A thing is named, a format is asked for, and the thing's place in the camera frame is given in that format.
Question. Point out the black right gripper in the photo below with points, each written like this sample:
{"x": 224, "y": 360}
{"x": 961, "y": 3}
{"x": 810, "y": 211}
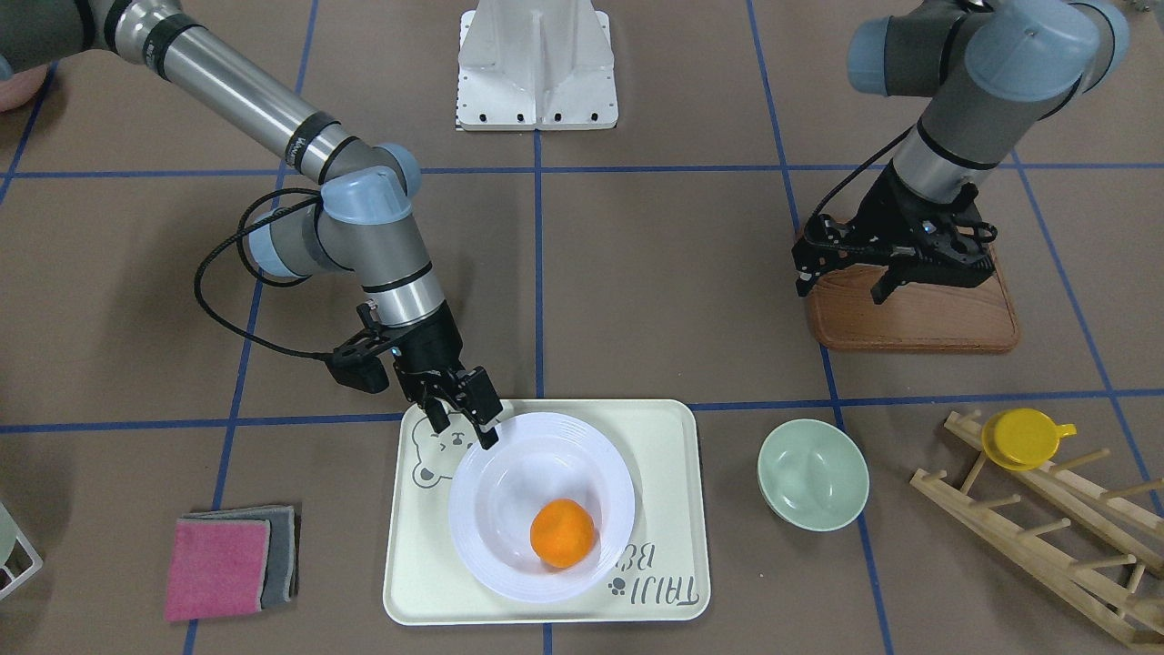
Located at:
{"x": 430, "y": 348}

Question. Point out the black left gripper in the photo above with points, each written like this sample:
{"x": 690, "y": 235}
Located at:
{"x": 892, "y": 204}

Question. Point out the white plate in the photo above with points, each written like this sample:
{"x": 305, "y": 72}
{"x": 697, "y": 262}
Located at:
{"x": 497, "y": 493}

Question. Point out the orange fruit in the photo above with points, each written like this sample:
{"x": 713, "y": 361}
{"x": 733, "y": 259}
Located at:
{"x": 562, "y": 534}

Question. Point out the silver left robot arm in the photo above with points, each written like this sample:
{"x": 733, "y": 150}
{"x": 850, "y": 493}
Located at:
{"x": 990, "y": 70}

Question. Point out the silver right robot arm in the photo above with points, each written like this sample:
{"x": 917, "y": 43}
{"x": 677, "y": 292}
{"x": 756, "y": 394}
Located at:
{"x": 354, "y": 215}

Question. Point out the brown wooden tray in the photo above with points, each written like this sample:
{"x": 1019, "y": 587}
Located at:
{"x": 916, "y": 318}

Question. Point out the cream rectangular tray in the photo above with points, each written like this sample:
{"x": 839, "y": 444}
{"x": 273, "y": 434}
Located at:
{"x": 662, "y": 575}

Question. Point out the green ceramic bowl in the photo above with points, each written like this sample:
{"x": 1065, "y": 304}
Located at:
{"x": 812, "y": 475}

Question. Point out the yellow mug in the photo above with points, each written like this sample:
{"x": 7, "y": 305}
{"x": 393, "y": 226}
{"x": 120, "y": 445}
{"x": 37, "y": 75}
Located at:
{"x": 1022, "y": 439}

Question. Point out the pink and grey sponge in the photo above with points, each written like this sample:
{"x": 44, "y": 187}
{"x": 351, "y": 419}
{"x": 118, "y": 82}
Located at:
{"x": 231, "y": 562}

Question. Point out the wooden dish rack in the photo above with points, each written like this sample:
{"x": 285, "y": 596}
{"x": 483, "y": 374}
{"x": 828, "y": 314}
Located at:
{"x": 1095, "y": 556}

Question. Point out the pink bowl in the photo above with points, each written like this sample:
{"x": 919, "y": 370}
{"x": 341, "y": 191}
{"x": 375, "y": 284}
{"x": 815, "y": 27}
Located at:
{"x": 23, "y": 87}

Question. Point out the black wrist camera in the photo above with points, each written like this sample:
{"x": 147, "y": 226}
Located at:
{"x": 356, "y": 367}

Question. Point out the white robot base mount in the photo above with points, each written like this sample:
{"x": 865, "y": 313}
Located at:
{"x": 535, "y": 65}

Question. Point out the white wire cup rack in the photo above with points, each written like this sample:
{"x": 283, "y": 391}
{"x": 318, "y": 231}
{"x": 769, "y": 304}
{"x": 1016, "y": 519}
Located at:
{"x": 19, "y": 559}

